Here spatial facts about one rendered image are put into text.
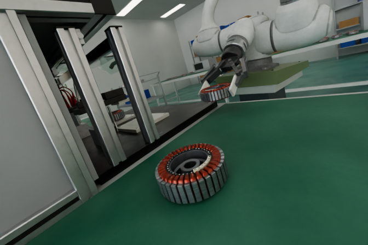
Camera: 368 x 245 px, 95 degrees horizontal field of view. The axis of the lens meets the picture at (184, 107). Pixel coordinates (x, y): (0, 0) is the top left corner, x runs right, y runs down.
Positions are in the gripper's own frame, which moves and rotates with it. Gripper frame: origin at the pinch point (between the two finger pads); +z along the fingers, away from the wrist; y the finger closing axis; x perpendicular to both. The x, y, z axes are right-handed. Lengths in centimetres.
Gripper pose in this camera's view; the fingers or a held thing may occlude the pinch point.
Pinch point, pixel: (216, 91)
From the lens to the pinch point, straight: 58.0
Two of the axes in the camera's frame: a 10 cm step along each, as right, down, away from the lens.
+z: -4.1, 7.7, -4.8
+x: 5.6, 6.3, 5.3
